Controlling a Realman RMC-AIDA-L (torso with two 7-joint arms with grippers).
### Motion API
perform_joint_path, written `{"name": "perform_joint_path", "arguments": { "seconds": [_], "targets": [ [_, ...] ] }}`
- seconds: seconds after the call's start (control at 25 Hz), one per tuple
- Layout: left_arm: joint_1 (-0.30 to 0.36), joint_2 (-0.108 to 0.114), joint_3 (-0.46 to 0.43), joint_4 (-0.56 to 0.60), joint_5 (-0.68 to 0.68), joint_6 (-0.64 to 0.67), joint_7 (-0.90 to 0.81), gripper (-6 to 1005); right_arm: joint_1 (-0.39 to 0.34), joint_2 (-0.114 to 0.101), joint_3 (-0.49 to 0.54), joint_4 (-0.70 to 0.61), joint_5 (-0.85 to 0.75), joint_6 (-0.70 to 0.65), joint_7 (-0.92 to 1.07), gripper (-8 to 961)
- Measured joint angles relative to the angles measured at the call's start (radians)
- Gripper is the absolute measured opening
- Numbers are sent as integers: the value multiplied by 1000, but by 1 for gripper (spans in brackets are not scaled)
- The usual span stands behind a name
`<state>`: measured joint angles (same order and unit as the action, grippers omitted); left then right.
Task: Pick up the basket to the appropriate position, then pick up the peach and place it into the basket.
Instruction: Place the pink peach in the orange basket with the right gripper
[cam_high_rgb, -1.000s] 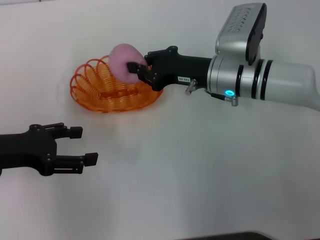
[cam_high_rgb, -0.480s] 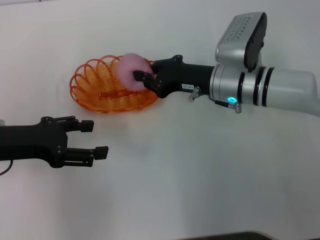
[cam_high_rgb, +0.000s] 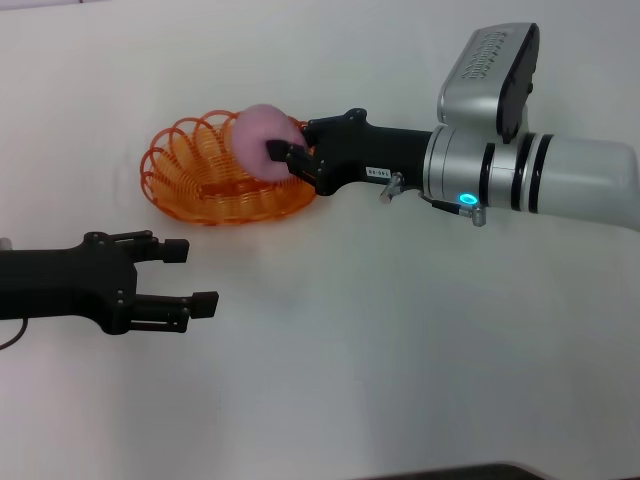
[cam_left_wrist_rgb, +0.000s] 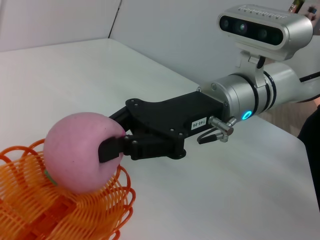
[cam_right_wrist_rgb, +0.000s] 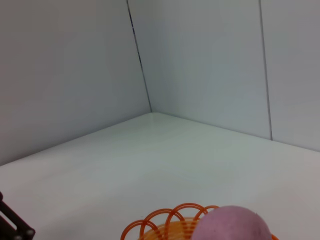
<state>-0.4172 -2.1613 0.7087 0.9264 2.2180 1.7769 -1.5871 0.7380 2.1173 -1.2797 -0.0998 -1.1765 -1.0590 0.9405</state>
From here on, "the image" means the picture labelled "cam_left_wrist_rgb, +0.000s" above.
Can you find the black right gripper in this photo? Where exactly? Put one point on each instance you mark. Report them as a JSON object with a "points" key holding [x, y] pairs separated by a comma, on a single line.
{"points": [[175, 115]]}

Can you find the pink foam peach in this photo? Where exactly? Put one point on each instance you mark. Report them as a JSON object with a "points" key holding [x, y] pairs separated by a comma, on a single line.
{"points": [[75, 150]]}

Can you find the dark robot torso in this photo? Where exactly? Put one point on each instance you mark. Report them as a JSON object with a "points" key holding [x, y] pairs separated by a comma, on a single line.
{"points": [[311, 125]]}

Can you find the silver camera mount bracket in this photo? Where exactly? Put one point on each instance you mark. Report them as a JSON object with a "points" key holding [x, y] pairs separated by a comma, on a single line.
{"points": [[250, 67]]}

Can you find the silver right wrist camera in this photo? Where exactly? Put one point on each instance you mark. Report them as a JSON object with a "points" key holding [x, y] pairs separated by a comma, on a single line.
{"points": [[262, 27]]}

